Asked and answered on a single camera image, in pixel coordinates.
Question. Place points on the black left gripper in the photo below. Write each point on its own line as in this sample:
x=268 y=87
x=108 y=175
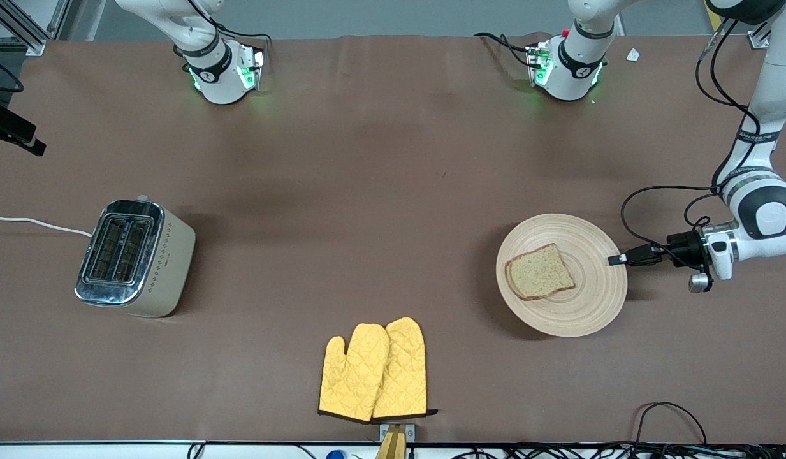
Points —
x=683 y=247

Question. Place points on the round light wooden plate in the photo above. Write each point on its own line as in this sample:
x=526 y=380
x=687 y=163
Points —
x=590 y=299

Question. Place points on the small white paper scrap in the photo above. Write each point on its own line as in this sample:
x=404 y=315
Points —
x=633 y=55

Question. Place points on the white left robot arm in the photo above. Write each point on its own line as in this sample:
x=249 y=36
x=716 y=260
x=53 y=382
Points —
x=765 y=217

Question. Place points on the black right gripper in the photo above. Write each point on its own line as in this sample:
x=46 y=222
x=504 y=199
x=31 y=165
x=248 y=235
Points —
x=9 y=127

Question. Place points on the beige chrome two-slot toaster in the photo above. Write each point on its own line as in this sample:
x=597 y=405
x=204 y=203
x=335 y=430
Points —
x=166 y=261

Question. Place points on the aluminium frame profile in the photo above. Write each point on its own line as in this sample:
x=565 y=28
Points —
x=32 y=41

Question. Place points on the brown table cover sheet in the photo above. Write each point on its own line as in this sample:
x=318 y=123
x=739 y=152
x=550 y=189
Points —
x=431 y=127

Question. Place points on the aluminium corner bracket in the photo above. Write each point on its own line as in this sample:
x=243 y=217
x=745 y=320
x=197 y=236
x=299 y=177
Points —
x=760 y=39

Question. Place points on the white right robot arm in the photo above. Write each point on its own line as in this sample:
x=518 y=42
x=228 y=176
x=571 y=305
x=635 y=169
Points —
x=217 y=80

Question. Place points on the small metal table bracket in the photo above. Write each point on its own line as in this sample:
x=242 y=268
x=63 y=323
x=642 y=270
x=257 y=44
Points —
x=410 y=432

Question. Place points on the brown toast slice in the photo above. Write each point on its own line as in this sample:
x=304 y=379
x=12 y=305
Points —
x=539 y=274

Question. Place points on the small blue cap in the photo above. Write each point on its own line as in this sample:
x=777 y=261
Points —
x=335 y=455

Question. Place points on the yellow quilted oven mitt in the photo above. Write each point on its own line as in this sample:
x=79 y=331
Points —
x=353 y=376
x=405 y=370

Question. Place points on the wooden stick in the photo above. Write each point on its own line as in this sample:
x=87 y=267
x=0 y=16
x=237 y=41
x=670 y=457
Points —
x=392 y=446

